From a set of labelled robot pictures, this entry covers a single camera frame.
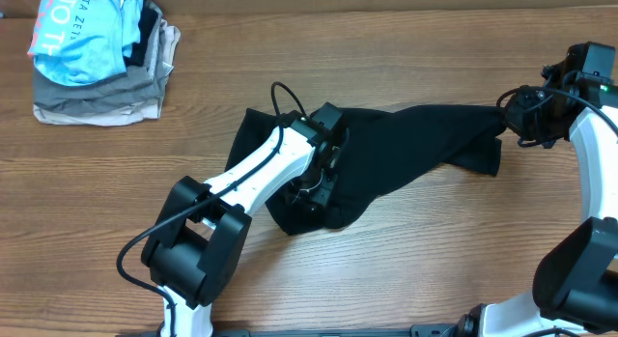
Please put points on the dark grey folded shirt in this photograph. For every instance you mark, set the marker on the dark grey folded shirt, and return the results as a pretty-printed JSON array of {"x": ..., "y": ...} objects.
[{"x": 96, "y": 93}]

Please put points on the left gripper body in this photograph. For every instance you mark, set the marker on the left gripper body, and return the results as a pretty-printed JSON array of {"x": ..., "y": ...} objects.
[{"x": 314, "y": 183}]

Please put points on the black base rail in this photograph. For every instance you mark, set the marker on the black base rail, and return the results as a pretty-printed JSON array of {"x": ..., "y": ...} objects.
[{"x": 417, "y": 330}]

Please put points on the beige folded shirt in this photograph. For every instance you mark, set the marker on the beige folded shirt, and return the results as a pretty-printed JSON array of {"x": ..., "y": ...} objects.
[{"x": 120, "y": 116}]

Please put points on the light blue printed t-shirt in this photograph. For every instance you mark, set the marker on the light blue printed t-shirt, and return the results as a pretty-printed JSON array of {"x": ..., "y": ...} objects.
[{"x": 81, "y": 42}]

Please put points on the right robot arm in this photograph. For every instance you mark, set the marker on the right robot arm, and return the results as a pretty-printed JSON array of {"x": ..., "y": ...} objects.
[{"x": 574, "y": 291}]

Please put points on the black t-shirt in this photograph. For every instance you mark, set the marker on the black t-shirt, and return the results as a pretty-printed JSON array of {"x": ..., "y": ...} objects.
[{"x": 386, "y": 151}]

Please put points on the black folded garment in stack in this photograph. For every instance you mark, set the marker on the black folded garment in stack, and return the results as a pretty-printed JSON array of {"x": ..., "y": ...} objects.
[{"x": 146, "y": 25}]

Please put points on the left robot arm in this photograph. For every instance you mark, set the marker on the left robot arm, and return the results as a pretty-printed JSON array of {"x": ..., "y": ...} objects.
[{"x": 202, "y": 227}]

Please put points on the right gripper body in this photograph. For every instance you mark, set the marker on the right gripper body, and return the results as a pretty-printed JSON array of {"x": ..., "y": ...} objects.
[{"x": 535, "y": 117}]

